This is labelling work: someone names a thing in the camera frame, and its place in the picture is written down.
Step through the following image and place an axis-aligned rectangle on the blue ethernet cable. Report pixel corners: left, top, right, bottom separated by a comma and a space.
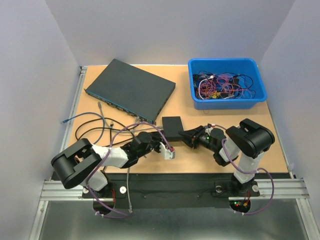
61, 112, 106, 144

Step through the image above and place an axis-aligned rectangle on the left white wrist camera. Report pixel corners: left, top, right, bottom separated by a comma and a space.
159, 142, 176, 160

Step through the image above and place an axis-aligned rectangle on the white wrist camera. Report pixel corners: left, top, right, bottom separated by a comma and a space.
204, 123, 216, 134
159, 142, 176, 160

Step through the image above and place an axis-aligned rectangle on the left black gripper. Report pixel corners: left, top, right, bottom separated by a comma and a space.
137, 129, 166, 158

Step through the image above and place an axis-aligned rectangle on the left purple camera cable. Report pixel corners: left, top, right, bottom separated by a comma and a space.
86, 122, 175, 220

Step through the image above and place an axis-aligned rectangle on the small black switch box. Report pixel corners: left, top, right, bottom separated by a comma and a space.
162, 116, 184, 142

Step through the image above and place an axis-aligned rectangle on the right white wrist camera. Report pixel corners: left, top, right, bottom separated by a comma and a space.
204, 123, 216, 134

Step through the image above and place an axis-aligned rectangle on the large black network switch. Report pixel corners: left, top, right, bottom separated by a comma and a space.
85, 59, 176, 124

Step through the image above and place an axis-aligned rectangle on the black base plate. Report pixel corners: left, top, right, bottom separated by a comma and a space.
96, 173, 260, 209

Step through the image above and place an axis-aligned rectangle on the blue plastic bin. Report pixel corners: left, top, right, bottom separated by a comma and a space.
188, 58, 267, 110

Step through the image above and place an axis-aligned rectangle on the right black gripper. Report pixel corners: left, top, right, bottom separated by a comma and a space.
179, 124, 217, 152

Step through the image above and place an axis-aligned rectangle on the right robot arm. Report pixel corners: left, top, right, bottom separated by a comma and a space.
178, 118, 275, 195

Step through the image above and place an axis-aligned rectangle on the tangled coloured wires bundle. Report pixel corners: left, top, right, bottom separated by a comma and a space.
192, 70, 258, 101

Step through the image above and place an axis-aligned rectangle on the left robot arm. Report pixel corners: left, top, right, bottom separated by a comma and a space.
51, 131, 173, 198

